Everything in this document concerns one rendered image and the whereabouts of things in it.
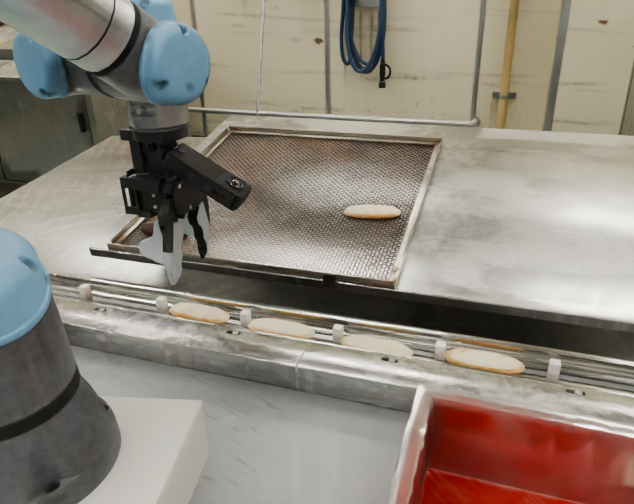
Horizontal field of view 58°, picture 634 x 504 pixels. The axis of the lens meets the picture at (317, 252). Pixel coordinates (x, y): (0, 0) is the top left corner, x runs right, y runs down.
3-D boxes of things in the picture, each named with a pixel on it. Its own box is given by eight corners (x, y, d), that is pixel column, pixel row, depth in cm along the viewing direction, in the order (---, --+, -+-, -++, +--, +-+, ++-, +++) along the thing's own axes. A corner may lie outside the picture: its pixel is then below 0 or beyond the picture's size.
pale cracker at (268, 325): (243, 332, 82) (243, 325, 82) (254, 318, 86) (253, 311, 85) (309, 343, 79) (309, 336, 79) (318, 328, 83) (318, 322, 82)
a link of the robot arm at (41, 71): (57, 24, 54) (151, 16, 62) (-3, 23, 60) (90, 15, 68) (75, 109, 57) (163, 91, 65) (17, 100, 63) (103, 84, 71)
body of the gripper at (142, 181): (156, 199, 85) (143, 118, 80) (208, 205, 82) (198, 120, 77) (125, 219, 78) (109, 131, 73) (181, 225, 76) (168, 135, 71)
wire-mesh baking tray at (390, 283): (108, 250, 100) (106, 243, 99) (229, 131, 138) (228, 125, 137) (394, 289, 85) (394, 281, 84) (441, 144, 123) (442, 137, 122)
